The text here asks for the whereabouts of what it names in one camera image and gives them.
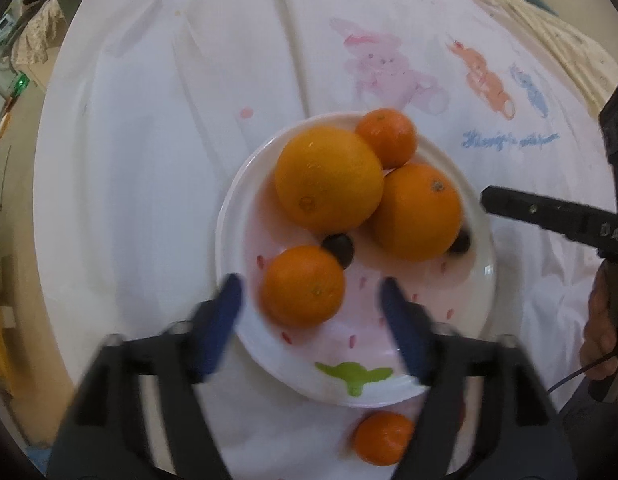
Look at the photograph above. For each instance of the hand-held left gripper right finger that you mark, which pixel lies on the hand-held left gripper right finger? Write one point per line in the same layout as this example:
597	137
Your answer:
404	330

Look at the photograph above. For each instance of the green floor item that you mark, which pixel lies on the green floor item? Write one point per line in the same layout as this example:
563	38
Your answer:
21	84

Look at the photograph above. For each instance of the white printed blanket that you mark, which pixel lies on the white printed blanket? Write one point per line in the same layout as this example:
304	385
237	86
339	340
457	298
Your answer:
164	135

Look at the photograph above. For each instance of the pink strawberry print plate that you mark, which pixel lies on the pink strawberry print plate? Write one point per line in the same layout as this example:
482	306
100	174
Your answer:
354	355

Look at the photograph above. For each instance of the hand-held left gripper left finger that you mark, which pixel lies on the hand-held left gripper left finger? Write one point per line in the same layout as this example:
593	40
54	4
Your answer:
224	320

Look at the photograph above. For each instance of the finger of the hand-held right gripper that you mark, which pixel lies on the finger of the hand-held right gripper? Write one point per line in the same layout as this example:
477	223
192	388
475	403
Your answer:
616	125
539	210

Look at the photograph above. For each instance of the floral cloth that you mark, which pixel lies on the floral cloth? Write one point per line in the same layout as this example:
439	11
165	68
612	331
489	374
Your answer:
39	35

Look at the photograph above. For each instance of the medium orange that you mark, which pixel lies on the medium orange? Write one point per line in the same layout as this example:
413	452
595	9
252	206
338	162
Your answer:
419	212

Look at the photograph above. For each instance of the dark grape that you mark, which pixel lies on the dark grape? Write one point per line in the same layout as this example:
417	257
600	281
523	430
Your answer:
339	249
460	242

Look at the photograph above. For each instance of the person's right hand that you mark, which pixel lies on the person's right hand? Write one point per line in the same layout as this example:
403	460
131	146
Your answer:
596	330

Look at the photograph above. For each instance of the cream floral bed sheet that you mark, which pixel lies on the cream floral bed sheet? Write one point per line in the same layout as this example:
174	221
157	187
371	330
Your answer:
564	40

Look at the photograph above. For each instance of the small mandarin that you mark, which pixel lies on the small mandarin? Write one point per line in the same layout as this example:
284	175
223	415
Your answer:
304	285
384	437
387	137

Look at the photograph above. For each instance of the large orange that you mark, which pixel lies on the large orange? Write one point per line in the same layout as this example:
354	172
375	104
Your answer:
329	180

